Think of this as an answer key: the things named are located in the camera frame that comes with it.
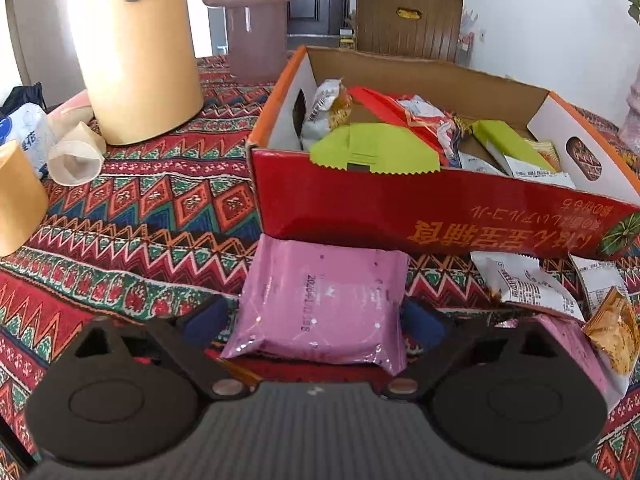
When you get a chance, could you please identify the brown wooden chair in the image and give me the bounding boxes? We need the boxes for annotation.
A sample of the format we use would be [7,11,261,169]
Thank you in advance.
[354,0,464,65]

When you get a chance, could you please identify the orange patterned snack packet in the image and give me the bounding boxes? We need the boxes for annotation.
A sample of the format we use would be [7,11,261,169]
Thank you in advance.
[582,286,640,376]

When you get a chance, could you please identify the yellow thermos jug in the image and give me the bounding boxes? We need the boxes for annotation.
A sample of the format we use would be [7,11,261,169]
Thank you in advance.
[65,0,205,147]

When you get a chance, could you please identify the large pink snack packet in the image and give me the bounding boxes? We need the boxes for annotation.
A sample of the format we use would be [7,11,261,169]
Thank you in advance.
[220,234,411,377]

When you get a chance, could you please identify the lime green snack packet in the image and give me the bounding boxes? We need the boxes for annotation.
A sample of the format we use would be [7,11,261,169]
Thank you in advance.
[470,120,556,176]
[309,122,442,176]

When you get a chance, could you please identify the pink glass vase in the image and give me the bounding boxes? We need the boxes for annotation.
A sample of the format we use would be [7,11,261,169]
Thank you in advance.
[201,0,308,83]

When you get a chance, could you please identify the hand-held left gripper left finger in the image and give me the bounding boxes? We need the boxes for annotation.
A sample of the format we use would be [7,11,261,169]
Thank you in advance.
[75,297,258,403]

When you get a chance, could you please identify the dark bag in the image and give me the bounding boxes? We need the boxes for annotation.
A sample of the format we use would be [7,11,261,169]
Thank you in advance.
[0,82,47,116]

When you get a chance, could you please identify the yellow mug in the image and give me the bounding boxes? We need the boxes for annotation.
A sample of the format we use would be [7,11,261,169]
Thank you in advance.
[0,139,50,258]

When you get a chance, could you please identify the red cardboard box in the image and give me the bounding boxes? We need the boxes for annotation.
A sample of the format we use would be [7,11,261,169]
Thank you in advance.
[246,45,640,261]

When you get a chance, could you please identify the blue white tissue pack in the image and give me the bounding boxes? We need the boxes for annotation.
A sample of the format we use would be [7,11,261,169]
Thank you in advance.
[0,102,56,181]

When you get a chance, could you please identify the beige snack packet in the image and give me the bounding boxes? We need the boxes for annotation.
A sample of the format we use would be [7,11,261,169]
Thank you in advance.
[525,139,561,171]

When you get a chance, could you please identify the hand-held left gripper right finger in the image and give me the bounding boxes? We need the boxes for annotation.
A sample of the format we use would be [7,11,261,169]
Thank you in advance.
[382,300,571,403]

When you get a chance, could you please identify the beige paper cone cup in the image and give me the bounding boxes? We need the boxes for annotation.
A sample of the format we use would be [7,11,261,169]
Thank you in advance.
[47,107,93,141]
[47,121,107,187]

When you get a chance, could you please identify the red silver snack packet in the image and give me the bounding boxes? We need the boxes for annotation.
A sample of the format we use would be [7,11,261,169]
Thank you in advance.
[347,86,453,161]

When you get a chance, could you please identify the pink textured vase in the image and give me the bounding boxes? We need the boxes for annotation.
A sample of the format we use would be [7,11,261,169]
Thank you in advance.
[620,85,640,153]

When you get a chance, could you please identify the patterned red tablecloth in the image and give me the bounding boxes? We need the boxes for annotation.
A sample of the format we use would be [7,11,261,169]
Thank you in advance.
[0,52,640,480]

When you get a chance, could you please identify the small pink snack packet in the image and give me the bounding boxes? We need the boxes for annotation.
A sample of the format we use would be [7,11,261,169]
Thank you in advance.
[500,312,632,413]

